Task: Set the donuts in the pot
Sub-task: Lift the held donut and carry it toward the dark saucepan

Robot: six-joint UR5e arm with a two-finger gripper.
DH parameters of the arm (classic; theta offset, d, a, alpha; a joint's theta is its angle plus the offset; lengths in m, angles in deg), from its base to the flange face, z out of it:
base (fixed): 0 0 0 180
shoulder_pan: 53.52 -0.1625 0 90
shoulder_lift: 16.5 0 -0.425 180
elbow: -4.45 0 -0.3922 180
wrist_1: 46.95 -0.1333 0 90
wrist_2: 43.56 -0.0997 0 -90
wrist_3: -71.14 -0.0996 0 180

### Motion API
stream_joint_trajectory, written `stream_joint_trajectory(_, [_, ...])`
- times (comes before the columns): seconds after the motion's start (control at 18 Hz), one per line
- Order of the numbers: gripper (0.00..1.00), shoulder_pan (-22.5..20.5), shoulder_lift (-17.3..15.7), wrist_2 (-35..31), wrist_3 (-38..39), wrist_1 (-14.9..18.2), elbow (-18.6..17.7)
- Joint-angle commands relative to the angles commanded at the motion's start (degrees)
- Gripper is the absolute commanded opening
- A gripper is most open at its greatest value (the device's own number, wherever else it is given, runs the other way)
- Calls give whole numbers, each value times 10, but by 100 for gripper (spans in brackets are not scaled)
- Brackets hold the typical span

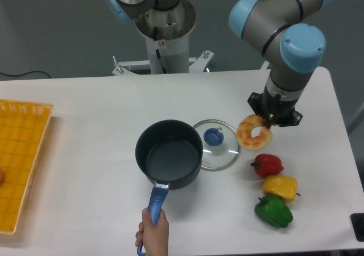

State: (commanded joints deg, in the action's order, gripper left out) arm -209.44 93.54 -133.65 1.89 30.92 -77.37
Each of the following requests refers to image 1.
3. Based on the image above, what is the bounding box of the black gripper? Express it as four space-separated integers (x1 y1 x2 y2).
247 88 303 128

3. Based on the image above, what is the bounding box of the glazed orange donut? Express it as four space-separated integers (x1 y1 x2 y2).
236 114 273 151

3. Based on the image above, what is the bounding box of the dark pot with blue handle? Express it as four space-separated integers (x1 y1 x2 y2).
135 119 204 255

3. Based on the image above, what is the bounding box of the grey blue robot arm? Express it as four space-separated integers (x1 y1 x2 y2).
105 0 331 127

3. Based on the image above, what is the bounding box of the person's hand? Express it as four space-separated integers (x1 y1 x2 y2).
135 208 169 256

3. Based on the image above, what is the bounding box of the red bell pepper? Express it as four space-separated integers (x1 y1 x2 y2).
251 154 284 177

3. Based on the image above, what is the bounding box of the glass lid with blue knob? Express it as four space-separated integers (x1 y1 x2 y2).
193 119 241 172

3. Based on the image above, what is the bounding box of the yellow bell pepper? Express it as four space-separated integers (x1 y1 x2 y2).
262 175 298 202

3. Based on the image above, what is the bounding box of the green bell pepper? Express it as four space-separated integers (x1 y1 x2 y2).
254 194 293 228

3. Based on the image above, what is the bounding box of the black object at table edge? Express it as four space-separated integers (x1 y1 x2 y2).
350 213 364 242

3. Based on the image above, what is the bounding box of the yellow woven basket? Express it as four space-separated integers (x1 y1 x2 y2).
1 99 53 235

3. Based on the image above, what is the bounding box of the black cable on floor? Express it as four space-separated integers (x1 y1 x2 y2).
0 70 52 79

